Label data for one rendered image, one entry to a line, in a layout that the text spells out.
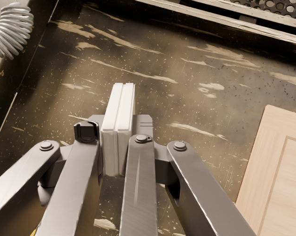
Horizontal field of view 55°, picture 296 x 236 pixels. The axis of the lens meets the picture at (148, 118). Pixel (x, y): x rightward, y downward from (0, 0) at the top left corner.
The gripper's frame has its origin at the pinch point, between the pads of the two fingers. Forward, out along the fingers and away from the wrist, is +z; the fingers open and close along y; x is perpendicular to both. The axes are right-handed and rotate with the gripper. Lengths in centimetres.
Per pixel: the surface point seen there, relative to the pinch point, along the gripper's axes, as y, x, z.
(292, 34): 34, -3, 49
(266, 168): 29, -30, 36
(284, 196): 32, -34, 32
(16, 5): -24, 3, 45
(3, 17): -26, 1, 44
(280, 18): 32, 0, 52
